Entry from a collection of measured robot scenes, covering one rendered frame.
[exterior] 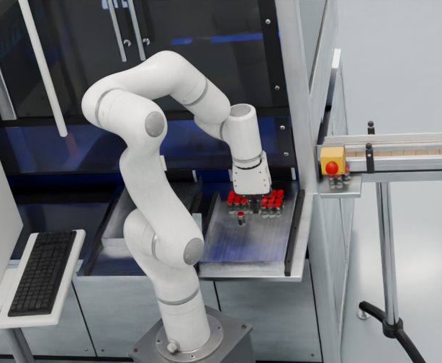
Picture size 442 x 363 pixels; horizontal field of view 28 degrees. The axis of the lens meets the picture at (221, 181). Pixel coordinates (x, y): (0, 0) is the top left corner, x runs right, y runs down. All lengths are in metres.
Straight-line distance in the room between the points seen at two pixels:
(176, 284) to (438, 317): 1.64
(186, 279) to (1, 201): 0.93
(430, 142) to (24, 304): 1.41
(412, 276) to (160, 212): 1.93
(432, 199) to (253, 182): 1.97
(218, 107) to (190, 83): 0.13
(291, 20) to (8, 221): 1.18
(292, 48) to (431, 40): 3.09
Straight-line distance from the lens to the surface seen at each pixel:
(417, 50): 5.60
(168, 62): 2.11
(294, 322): 3.35
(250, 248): 2.76
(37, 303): 2.87
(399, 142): 3.07
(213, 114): 2.25
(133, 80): 2.11
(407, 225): 4.20
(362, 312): 3.76
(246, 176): 2.47
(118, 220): 3.01
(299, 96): 2.75
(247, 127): 2.37
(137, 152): 2.04
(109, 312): 3.50
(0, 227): 3.06
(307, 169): 2.90
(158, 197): 2.18
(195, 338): 2.47
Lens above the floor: 2.63
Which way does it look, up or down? 35 degrees down
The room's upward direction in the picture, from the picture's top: 11 degrees counter-clockwise
